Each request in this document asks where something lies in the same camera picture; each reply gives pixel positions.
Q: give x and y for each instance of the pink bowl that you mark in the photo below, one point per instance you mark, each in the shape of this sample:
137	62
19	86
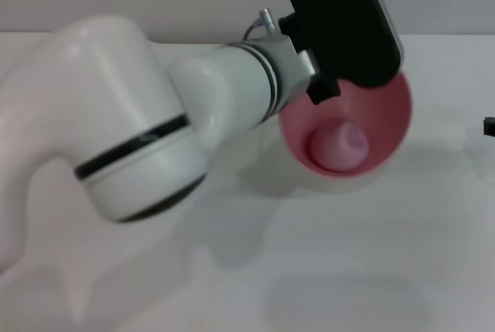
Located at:
386	123

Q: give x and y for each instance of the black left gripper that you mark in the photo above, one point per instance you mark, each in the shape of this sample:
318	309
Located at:
323	90

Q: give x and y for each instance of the pink toy peach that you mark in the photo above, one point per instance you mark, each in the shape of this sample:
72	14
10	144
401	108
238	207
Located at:
340	146

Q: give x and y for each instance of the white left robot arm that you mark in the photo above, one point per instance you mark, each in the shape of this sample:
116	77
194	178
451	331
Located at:
96	96

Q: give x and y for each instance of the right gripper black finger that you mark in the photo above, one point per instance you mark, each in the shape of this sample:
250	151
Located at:
490	125

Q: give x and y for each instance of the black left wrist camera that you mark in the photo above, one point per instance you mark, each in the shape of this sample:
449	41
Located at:
348	18

